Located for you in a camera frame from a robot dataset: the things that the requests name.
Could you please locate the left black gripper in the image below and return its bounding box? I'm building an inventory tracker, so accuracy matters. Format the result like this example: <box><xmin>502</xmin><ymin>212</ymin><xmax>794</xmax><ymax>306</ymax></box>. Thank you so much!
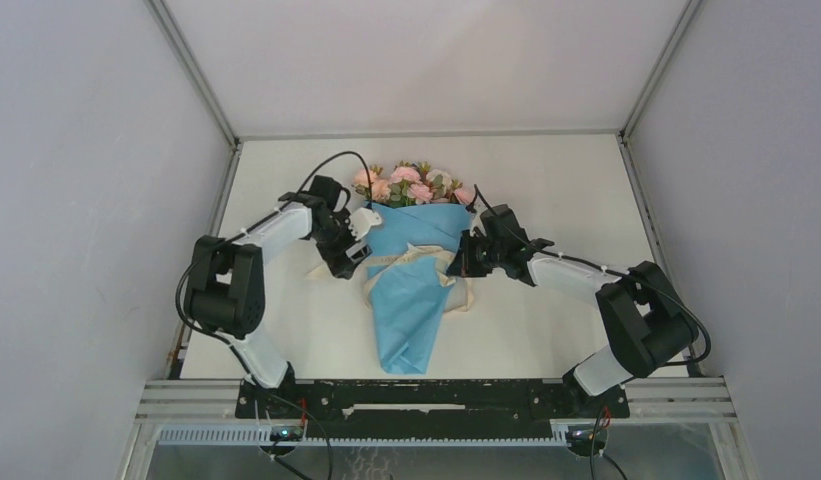
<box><xmin>311</xmin><ymin>208</ymin><xmax>372</xmax><ymax>279</ymax></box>

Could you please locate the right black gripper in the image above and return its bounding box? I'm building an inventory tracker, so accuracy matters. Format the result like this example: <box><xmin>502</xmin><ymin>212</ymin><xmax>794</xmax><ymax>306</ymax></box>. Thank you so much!
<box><xmin>447</xmin><ymin>228</ymin><xmax>506</xmax><ymax>277</ymax></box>

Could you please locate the cream braided rope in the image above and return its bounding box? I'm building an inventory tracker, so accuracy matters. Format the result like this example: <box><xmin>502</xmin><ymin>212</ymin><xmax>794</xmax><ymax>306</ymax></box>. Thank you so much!
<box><xmin>306</xmin><ymin>242</ymin><xmax>476</xmax><ymax>317</ymax></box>

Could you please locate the fake pink flower bouquet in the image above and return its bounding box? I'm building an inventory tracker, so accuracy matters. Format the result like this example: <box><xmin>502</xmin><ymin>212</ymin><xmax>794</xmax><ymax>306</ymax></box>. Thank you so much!
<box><xmin>351</xmin><ymin>161</ymin><xmax>476</xmax><ymax>209</ymax></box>

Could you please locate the blue wrapping paper sheet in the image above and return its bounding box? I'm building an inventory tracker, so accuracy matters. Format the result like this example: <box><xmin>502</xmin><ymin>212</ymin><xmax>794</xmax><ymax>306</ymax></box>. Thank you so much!
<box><xmin>364</xmin><ymin>204</ymin><xmax>471</xmax><ymax>375</ymax></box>

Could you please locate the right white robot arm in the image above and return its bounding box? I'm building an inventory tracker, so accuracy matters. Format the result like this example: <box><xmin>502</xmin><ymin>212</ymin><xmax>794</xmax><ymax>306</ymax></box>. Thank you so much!
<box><xmin>446</xmin><ymin>205</ymin><xmax>704</xmax><ymax>416</ymax></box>

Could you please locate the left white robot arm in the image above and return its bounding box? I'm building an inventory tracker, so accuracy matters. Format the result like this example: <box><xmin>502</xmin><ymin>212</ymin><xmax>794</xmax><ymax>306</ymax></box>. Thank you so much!
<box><xmin>175</xmin><ymin>175</ymin><xmax>383</xmax><ymax>417</ymax></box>

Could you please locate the right base circuit board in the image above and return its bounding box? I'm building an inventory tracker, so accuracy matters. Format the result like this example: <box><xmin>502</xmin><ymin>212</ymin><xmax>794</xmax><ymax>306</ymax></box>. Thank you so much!
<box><xmin>566</xmin><ymin>429</ymin><xmax>608</xmax><ymax>443</ymax></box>

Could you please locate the base circuit board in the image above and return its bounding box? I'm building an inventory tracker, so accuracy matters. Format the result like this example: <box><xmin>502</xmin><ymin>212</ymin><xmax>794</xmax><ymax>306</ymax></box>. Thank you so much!
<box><xmin>566</xmin><ymin>429</ymin><xmax>608</xmax><ymax>443</ymax></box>
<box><xmin>269</xmin><ymin>426</ymin><xmax>304</xmax><ymax>443</ymax></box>

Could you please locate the left base circuit board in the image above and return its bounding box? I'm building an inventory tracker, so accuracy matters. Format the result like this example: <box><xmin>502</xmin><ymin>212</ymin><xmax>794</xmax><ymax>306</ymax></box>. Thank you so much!
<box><xmin>269</xmin><ymin>426</ymin><xmax>304</xmax><ymax>443</ymax></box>

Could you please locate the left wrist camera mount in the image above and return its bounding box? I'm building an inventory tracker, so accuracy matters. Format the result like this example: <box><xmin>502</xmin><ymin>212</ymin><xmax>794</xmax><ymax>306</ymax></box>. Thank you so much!
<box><xmin>349</xmin><ymin>207</ymin><xmax>383</xmax><ymax>241</ymax></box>

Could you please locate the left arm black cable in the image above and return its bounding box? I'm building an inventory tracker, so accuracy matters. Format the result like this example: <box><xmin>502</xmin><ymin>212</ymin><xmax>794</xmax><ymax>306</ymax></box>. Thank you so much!
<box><xmin>174</xmin><ymin>150</ymin><xmax>375</xmax><ymax>480</ymax></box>

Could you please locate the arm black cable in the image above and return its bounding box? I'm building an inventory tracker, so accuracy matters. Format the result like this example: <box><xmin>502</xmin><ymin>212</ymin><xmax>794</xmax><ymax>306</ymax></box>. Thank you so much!
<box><xmin>468</xmin><ymin>184</ymin><xmax>713</xmax><ymax>480</ymax></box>
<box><xmin>174</xmin><ymin>150</ymin><xmax>375</xmax><ymax>480</ymax></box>

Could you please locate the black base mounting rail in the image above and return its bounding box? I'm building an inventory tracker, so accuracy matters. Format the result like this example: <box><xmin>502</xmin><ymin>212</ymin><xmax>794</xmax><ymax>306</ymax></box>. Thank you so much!
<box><xmin>234</xmin><ymin>378</ymin><xmax>631</xmax><ymax>439</ymax></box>

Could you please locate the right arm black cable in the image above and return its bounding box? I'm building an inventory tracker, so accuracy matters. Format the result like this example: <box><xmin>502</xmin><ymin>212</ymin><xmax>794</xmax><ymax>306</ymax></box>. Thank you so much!
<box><xmin>468</xmin><ymin>184</ymin><xmax>713</xmax><ymax>480</ymax></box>

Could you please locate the white slotted cable duct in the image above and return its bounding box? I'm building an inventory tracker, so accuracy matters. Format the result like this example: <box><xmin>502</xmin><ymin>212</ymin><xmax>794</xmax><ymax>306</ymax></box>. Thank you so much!
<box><xmin>157</xmin><ymin>425</ymin><xmax>570</xmax><ymax>447</ymax></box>

